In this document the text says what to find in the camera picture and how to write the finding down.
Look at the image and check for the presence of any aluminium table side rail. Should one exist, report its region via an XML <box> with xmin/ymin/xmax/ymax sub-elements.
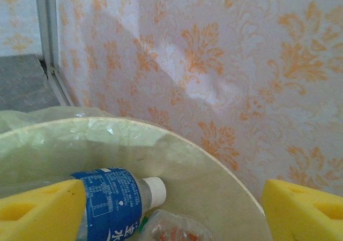
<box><xmin>49</xmin><ymin>64</ymin><xmax>81</xmax><ymax>108</ymax></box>

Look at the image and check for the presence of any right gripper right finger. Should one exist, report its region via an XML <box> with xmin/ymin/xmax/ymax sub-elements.
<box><xmin>261</xmin><ymin>179</ymin><xmax>343</xmax><ymax>241</ymax></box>

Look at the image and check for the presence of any cream round plastic bin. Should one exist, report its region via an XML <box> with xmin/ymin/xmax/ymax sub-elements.
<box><xmin>0</xmin><ymin>116</ymin><xmax>271</xmax><ymax>241</ymax></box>

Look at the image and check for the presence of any clear plastic bottle white cap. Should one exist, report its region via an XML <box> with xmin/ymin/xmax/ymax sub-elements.
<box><xmin>140</xmin><ymin>208</ymin><xmax>214</xmax><ymax>241</ymax></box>

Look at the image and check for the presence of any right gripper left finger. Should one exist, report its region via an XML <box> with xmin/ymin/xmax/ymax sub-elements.
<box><xmin>0</xmin><ymin>179</ymin><xmax>87</xmax><ymax>241</ymax></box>

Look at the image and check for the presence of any blue label bottle white cap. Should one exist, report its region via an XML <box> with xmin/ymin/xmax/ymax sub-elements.
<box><xmin>70</xmin><ymin>167</ymin><xmax>167</xmax><ymax>241</ymax></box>

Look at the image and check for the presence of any aluminium frame post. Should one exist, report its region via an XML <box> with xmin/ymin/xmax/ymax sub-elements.
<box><xmin>34</xmin><ymin>0</ymin><xmax>59</xmax><ymax>74</ymax></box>

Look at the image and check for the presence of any translucent plastic bin liner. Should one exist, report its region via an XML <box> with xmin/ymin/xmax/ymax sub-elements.
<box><xmin>0</xmin><ymin>106</ymin><xmax>175</xmax><ymax>150</ymax></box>

